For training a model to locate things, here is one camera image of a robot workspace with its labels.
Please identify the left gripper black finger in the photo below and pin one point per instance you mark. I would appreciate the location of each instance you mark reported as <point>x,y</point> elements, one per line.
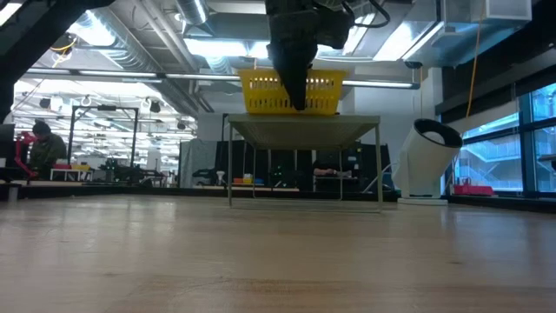
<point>297,82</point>

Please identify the yellow plastic basket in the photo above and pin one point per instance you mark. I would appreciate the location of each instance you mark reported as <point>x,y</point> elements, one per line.
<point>260,97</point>

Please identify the pale green perforated metal shelf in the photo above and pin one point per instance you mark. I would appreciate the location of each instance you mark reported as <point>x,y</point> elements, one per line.
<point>304,130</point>

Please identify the black cabinet row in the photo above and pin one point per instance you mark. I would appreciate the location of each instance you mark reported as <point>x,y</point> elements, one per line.
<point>282,165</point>

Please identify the person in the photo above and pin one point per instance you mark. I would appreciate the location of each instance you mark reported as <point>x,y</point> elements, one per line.
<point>48,150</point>
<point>330,169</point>

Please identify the long linear pendant light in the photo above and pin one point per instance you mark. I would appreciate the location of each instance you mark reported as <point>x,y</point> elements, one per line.
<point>195,77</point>

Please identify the grey covered equipment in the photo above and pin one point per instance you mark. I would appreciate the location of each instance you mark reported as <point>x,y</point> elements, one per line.
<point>197,161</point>

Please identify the white cylinder with black rim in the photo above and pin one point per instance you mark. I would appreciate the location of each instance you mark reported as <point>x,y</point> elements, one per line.
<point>421,161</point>

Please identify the red flat box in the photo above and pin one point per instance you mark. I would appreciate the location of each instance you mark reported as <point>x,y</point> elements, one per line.
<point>473,190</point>

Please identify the round black ceiling device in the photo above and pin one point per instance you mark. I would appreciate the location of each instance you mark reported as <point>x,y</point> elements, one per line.
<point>65,45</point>

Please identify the white table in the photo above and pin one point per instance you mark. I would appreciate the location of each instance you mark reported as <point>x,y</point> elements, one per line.
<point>71,171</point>

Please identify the red and black machine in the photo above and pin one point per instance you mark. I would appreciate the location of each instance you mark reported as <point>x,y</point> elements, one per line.
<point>19,152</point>

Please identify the silver rectangular air duct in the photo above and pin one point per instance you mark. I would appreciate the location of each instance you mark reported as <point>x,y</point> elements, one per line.
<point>412,35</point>

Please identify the silver round ventilation duct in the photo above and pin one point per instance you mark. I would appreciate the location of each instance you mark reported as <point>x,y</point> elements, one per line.
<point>130,35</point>

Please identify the black frame stand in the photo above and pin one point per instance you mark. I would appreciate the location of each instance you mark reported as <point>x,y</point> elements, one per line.
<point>103,108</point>

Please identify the window with black frame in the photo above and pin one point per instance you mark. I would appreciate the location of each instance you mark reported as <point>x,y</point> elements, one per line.
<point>543,152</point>

